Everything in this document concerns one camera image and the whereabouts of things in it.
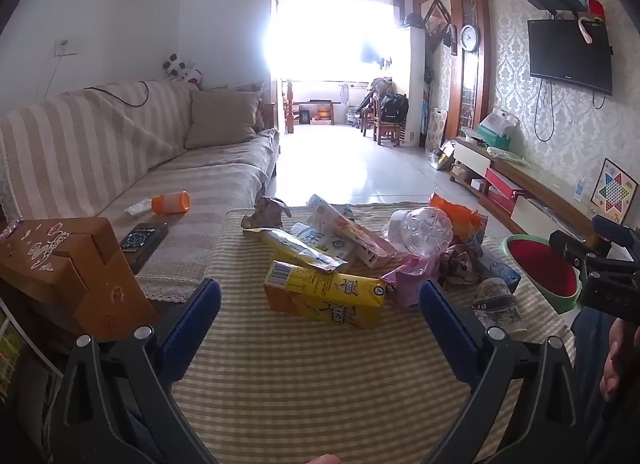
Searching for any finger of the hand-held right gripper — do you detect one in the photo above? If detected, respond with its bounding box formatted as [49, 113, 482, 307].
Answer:
[549, 230, 608, 275]
[591, 215, 640, 262]

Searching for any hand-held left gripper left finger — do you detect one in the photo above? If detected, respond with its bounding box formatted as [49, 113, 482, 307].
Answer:
[49, 278, 222, 464]

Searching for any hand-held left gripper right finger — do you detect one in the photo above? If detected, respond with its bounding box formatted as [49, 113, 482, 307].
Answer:
[419, 278, 601, 464]

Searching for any red bin with green rim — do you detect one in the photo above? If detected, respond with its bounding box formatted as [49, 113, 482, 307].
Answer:
[502, 234, 585, 315]

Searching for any purple plastic bag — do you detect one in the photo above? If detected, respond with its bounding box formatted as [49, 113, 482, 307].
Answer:
[382, 254, 441, 307]

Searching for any brown paper bag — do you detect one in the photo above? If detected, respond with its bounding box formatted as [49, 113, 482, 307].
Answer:
[440, 244, 483, 287]

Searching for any blue packet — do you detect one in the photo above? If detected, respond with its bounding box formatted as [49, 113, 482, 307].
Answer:
[477, 254, 522, 295]

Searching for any orange snack bag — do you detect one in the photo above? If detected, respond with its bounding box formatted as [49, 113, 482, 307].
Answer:
[429, 193, 488, 245]

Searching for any dark brown torn packet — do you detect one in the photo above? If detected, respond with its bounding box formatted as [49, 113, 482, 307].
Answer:
[241, 195, 293, 231]

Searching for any pink strawberry snack box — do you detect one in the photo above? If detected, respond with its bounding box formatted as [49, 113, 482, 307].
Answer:
[306, 193, 396, 265]

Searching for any white milk carton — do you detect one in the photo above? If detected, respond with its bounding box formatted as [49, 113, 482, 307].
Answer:
[290, 221, 351, 265]

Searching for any person's right hand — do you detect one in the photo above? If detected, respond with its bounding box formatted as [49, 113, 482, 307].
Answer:
[600, 317, 640, 405]

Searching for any star checkers board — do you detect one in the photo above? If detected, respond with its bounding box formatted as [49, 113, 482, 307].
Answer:
[590, 157, 633, 225]

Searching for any person's jeans leg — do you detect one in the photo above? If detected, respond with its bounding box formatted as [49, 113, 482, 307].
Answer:
[570, 307, 640, 464]

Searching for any crumpled grey printed paper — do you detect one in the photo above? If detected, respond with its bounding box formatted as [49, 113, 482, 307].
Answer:
[472, 277, 528, 335]

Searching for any wooden television cabinet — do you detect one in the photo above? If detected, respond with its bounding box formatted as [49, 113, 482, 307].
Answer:
[450, 137, 601, 245]

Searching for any crushed clear plastic bottle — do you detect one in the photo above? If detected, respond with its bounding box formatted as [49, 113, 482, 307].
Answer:
[382, 207, 453, 257]

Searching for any green flat mat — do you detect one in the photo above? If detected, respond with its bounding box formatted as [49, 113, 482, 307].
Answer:
[487, 144, 528, 165]

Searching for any striped green tablecloth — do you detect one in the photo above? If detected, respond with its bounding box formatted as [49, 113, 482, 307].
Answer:
[170, 201, 576, 464]

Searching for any yellow snack bag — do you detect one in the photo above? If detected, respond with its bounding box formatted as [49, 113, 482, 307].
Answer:
[242, 227, 349, 273]

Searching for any orange plastic cup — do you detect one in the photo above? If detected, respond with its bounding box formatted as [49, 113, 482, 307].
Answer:
[151, 191, 191, 215]

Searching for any green box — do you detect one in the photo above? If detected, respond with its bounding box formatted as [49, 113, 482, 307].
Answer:
[475, 124, 512, 150]

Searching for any yellow drink carton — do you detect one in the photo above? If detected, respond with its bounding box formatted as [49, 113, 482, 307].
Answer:
[263, 260, 386, 329]

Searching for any brown cardboard box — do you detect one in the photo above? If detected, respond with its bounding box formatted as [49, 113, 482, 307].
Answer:
[0, 217, 160, 342]

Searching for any white paper bag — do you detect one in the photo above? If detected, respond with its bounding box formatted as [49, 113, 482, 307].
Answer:
[479, 108, 521, 137]

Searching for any white patterned board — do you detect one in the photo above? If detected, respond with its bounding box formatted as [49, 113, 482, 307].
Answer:
[425, 108, 448, 150]

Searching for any wooden glass cabinet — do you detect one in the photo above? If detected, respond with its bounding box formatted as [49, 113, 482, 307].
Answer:
[447, 0, 493, 145]

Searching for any wooden chair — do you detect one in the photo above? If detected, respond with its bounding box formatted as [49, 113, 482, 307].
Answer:
[372, 92, 408, 146]

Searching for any beige pillow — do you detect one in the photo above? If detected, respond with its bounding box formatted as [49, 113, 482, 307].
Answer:
[184, 88, 262, 150]

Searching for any white standing air conditioner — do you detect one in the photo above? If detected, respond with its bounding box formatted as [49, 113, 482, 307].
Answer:
[407, 26, 427, 147]

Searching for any striped beige sofa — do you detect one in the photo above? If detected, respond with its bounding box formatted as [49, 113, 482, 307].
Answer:
[0, 78, 281, 302]

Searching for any black backpack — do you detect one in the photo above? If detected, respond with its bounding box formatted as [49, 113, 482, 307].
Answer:
[381, 93, 410, 122]

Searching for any brown patterned cushion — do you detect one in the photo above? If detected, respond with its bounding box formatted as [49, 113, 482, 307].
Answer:
[252, 89, 267, 132]

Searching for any wooden stair railing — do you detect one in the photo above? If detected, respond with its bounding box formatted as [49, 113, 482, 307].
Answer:
[282, 79, 297, 134]

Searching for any low wooden table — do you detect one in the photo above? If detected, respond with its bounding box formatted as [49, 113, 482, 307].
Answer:
[295, 100, 341, 125]

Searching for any cow plush toy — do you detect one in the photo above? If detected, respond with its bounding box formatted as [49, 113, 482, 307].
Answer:
[162, 53, 203, 90]

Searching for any diamond framed picture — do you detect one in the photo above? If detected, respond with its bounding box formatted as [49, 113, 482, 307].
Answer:
[424, 0, 453, 38]

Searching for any black television cable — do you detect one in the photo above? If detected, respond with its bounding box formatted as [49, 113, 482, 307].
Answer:
[534, 78, 556, 142]

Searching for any black wall television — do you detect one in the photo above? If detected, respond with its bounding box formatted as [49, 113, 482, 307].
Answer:
[527, 18, 614, 96]

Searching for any thin black cable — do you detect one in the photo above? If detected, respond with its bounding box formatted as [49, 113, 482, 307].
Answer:
[82, 79, 151, 108]

